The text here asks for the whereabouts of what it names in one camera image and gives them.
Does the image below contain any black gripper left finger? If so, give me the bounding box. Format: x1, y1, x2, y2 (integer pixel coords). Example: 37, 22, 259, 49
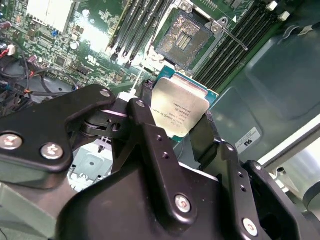
0, 79, 199, 225

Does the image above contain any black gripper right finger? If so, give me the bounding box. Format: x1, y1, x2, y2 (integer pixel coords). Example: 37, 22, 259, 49
189, 112, 308, 240

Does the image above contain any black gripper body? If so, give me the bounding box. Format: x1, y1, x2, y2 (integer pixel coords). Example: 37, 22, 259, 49
53, 159, 241, 240

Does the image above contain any silver CPU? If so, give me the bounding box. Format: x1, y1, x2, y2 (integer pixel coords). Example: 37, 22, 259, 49
149, 66, 220, 143

